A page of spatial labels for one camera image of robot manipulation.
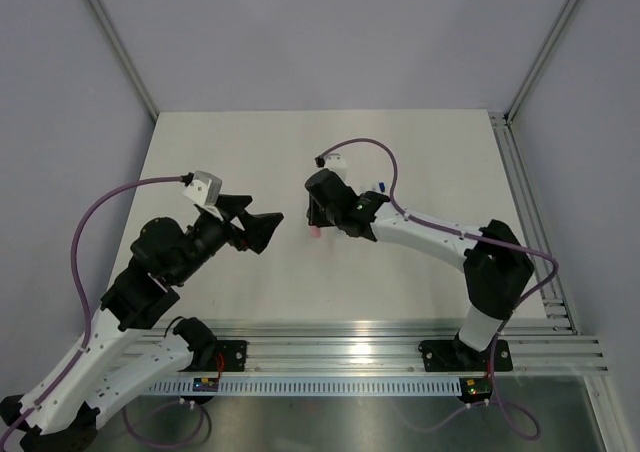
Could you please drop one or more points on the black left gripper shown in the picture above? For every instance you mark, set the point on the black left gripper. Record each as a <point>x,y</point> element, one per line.
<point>258,228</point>

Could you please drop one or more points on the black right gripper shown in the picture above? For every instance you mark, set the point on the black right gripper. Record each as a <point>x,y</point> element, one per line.
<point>315,217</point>

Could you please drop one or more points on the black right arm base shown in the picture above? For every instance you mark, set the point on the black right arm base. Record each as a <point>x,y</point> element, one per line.
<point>449,355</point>

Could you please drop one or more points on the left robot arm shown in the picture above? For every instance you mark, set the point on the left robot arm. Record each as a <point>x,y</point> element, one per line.
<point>66,411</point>

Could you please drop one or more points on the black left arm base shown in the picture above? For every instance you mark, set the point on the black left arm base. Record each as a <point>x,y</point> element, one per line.
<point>210,353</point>

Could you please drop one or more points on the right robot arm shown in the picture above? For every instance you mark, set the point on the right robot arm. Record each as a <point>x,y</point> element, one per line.
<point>495,267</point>

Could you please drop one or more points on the left controller board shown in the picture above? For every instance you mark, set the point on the left controller board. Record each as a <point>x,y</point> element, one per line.
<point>208,385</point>

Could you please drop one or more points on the controller board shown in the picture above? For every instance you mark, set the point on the controller board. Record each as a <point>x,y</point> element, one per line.
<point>208,385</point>
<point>477,387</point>

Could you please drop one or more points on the right controller board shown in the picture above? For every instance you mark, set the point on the right controller board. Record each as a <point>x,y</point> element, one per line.
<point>477,387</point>

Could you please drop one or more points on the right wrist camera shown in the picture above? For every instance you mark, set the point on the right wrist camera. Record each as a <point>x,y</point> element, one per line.
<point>333,162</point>

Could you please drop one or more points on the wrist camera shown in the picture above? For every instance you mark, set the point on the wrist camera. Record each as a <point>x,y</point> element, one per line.
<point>203,190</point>
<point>333,162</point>

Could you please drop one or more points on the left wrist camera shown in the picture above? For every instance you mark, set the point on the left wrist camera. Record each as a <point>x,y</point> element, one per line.
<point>203,190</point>

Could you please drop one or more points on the white slotted cable duct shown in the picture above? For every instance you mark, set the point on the white slotted cable duct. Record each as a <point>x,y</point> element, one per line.
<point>316,387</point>

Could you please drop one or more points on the right side aluminium rail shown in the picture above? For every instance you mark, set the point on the right side aluminium rail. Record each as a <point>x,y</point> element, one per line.
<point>557,306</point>

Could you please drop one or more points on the right aluminium corner post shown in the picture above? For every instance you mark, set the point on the right aluminium corner post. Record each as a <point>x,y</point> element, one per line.
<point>552,40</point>

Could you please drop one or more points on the aluminium corner post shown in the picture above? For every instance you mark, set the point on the aluminium corner post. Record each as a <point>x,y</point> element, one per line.
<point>552,40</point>
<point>105,23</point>

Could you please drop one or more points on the aluminium rail frame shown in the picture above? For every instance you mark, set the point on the aluminium rail frame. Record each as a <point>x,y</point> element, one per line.
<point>538,347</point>

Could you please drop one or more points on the left aluminium corner post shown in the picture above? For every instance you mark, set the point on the left aluminium corner post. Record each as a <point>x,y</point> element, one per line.
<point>105,23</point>

